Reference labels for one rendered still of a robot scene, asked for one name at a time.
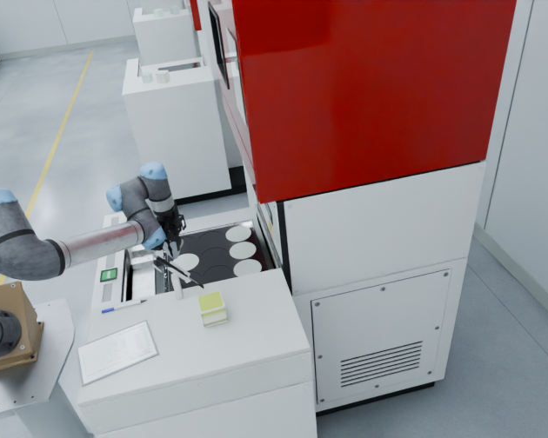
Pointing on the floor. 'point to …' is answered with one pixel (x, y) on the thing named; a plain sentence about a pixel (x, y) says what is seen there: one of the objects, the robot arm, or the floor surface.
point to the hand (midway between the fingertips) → (173, 257)
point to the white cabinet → (237, 418)
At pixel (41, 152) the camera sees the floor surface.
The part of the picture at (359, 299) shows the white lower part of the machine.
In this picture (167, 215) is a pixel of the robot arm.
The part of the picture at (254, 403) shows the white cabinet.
